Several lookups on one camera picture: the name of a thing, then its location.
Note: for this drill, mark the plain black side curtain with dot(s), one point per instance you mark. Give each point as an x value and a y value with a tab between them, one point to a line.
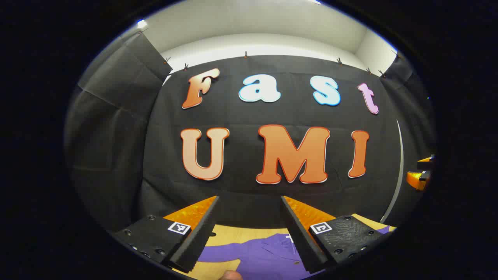
416	128
113	147

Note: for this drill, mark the white curved stand pole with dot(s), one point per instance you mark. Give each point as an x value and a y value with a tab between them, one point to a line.
401	163

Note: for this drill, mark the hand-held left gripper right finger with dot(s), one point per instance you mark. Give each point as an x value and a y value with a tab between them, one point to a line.
299	237

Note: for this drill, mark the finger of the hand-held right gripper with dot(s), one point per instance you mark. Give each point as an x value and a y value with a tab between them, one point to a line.
426	163
415	179

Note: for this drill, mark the purple long-sleeved shirt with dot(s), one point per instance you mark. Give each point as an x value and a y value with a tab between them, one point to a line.
264	256

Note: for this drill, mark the bright ceiling light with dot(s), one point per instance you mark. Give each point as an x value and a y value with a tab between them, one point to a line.
142	24

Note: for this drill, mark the black backdrop cloth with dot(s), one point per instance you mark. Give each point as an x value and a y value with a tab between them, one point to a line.
233	112

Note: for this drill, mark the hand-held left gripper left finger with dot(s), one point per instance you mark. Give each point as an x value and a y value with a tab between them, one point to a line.
200	237

